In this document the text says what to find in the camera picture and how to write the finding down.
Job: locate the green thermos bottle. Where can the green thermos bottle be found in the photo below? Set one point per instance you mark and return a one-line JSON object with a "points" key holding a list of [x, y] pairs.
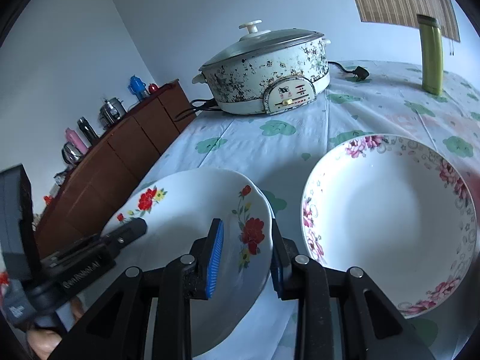
{"points": [[432, 54]]}

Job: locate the blue thermos jug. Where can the blue thermos jug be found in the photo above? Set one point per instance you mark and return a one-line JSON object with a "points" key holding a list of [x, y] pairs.
{"points": [[138, 88]]}

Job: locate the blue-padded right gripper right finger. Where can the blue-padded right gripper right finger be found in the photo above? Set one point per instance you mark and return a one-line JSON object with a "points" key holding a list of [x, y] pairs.
{"points": [[341, 314]]}

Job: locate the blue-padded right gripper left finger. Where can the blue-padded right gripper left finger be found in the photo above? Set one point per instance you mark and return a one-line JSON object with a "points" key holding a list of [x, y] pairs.
{"points": [[115, 326]]}

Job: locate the brown wooden sideboard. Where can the brown wooden sideboard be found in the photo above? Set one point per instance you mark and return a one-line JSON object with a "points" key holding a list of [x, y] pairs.
{"points": [[96, 188]]}

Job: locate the small red object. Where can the small red object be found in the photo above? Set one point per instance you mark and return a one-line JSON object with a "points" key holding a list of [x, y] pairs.
{"points": [[153, 88]]}

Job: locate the pink flower white bowl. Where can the pink flower white bowl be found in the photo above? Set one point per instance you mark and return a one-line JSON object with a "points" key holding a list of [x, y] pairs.
{"points": [[397, 209]]}

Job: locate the steel pot on sideboard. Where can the steel pot on sideboard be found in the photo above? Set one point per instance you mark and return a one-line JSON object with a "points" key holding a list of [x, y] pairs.
{"points": [[111, 112]]}

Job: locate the black thermos flask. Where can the black thermos flask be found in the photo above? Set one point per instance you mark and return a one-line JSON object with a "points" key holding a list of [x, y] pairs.
{"points": [[88, 131]]}

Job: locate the speckled electric cooking pot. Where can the speckled electric cooking pot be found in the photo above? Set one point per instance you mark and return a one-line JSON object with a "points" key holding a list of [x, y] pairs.
{"points": [[267, 72]]}

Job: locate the red flower white plate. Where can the red flower white plate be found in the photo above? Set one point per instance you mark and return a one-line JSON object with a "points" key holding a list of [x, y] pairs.
{"points": [[178, 210]]}

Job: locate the pink thermos bottle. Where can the pink thermos bottle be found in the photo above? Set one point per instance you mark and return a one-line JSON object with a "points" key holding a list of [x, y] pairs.
{"points": [[74, 138]]}

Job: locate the steel electric kettle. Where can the steel electric kettle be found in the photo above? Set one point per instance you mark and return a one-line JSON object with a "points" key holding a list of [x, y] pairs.
{"points": [[71, 154]]}

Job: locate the left human hand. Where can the left human hand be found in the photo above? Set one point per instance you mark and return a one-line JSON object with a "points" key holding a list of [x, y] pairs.
{"points": [[42, 342]]}

